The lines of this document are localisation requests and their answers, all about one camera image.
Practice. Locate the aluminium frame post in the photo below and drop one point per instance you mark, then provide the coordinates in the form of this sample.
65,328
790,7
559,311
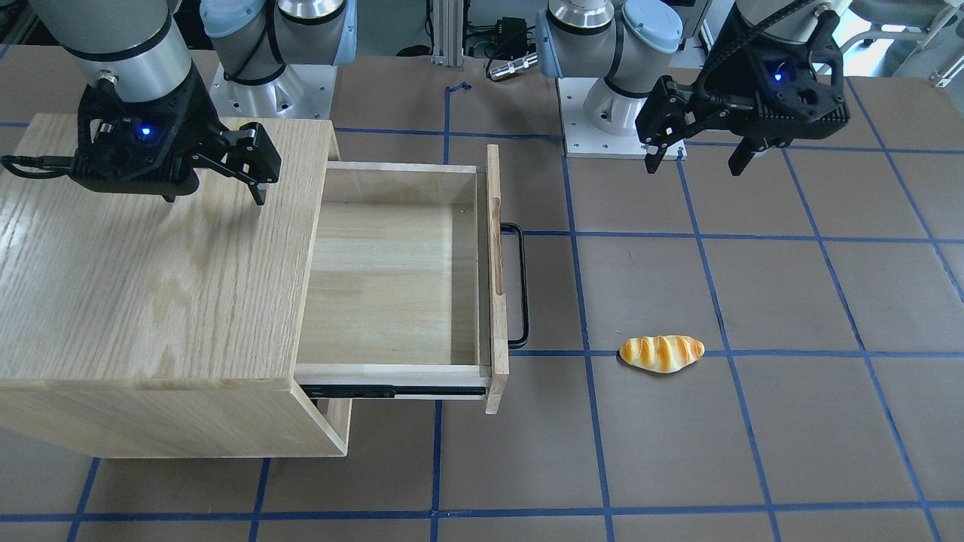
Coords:
448,33

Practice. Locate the black gripper finger opening drawer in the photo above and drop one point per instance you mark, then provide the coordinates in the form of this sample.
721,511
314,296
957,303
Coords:
666,119
746,150

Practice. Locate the toy bread roll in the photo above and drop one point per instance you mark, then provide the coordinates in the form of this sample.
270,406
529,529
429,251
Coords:
662,354

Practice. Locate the black drawer handle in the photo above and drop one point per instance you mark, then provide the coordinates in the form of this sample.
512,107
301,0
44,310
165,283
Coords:
525,315

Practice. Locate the wooden drawer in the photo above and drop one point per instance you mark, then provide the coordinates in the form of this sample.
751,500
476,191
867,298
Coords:
406,296

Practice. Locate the silver cylindrical connector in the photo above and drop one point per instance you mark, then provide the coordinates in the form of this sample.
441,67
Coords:
512,68

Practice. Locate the black gripper body over cabinet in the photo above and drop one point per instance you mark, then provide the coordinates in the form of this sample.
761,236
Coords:
193,107

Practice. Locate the metal base plate under drawer arm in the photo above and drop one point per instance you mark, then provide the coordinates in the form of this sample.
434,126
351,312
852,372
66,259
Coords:
599,122

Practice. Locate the silver robot arm over cabinet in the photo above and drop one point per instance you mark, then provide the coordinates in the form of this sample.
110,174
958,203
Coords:
137,47

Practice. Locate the wooden drawer cabinet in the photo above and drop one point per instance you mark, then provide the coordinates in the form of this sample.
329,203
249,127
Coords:
137,328

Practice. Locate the metal base plate under cabinet arm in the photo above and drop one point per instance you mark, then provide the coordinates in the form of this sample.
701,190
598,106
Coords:
301,92

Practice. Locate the silver robot arm opening drawer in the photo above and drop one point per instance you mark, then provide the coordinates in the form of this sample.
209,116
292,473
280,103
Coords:
630,44

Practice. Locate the black gripper body opening drawer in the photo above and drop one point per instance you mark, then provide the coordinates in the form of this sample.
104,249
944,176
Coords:
694,100

